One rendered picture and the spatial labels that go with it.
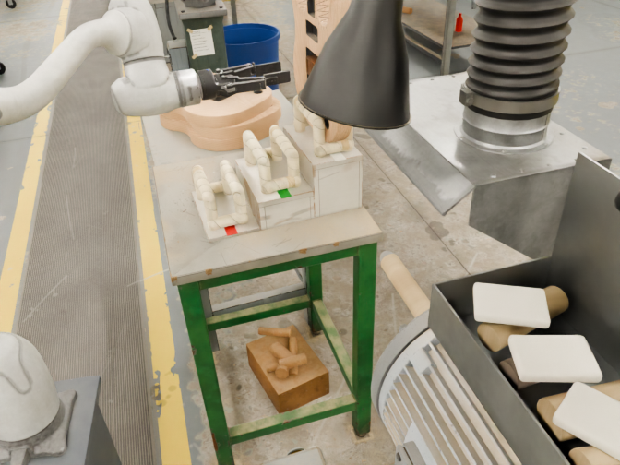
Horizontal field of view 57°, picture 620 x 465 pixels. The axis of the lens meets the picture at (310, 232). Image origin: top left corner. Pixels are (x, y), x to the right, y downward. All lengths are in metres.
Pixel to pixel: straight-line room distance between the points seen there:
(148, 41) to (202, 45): 1.72
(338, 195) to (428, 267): 1.41
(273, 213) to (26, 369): 0.71
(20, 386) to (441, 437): 0.97
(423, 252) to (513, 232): 2.37
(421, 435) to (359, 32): 0.44
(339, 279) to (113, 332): 1.09
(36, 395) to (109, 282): 1.70
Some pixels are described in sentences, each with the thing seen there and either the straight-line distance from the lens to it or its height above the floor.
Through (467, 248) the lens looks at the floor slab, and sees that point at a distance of 3.11.
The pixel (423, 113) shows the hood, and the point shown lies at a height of 1.53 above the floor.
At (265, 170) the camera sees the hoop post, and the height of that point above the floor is 1.10.
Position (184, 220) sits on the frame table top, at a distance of 1.68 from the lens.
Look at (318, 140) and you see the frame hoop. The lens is 1.55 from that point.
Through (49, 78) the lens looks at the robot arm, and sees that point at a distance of 1.31.
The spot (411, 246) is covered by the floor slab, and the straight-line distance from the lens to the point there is 3.08.
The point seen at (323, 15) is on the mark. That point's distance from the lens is 1.50.
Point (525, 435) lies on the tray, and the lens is 0.54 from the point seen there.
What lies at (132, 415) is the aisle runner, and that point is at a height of 0.00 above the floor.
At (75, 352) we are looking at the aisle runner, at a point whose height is 0.00.
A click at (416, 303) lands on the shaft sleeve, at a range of 0.86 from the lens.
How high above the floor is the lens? 1.84
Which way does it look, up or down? 35 degrees down
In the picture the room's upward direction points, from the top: 3 degrees counter-clockwise
